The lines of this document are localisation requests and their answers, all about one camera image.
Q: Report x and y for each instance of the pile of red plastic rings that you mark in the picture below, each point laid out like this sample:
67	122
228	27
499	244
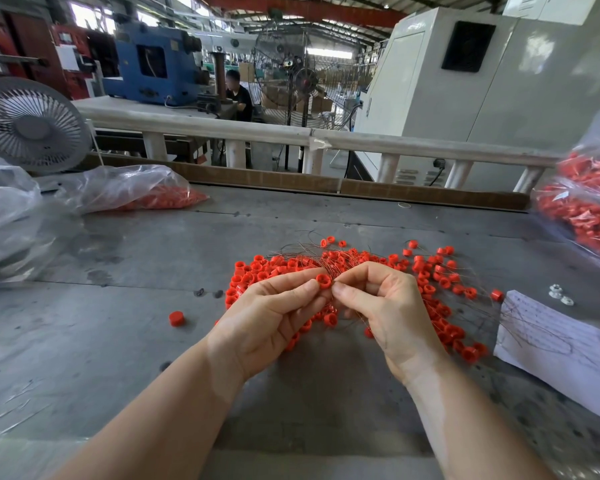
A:
435	267

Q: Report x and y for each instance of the blue industrial machine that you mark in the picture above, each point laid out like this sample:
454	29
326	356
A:
170	81

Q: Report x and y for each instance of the person's right hand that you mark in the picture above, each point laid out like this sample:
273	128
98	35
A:
395	320

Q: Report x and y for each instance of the black pedestal fan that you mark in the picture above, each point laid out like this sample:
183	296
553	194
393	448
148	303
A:
305	80

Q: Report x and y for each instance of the clear bag with red pieces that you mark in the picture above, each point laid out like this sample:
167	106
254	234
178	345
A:
120	185

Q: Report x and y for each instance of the white paper sheet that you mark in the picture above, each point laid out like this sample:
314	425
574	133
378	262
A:
560	353

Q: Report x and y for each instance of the person's right forearm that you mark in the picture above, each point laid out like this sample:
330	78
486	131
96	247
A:
480	425

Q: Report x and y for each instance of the large grey machine cabinet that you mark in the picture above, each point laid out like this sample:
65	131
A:
542	85

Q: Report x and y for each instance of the white metal railing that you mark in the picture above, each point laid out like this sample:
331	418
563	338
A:
230	124

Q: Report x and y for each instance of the red industrial machine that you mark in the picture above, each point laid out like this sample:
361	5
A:
30	41

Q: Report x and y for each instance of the white desk fan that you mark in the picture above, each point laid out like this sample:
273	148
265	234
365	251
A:
30	125

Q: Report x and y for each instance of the small clear plastic piece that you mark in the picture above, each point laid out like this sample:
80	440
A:
555	289
567	300

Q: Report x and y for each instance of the person's left forearm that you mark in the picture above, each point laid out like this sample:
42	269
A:
160	420

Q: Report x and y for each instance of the crumpled clear plastic bag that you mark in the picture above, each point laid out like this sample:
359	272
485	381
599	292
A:
5	210

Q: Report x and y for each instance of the large clear bag red pieces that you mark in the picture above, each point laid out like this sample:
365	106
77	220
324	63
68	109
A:
580	200

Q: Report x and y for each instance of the brown wooden board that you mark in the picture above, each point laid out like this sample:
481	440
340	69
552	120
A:
280	181

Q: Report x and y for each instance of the person's left hand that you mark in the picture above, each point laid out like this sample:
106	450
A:
262	325

